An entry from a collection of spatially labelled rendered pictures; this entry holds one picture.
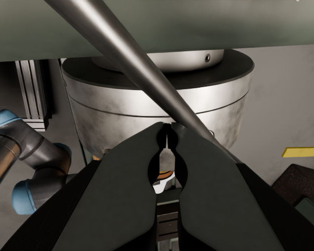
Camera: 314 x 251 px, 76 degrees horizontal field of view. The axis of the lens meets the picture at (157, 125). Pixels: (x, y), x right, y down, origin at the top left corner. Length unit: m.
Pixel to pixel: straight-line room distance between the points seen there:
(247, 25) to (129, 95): 0.14
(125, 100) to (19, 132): 0.35
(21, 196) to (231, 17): 0.49
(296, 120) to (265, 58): 0.83
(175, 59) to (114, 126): 0.11
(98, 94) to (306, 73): 2.08
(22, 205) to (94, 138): 0.27
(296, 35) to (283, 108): 1.98
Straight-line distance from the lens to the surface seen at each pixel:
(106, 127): 0.27
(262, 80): 1.95
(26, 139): 0.55
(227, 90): 0.26
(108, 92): 0.24
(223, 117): 0.28
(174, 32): 0.20
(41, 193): 0.51
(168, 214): 0.85
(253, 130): 2.18
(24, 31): 0.20
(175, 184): 0.91
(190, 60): 0.27
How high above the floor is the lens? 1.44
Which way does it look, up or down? 57 degrees down
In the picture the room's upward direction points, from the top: 159 degrees clockwise
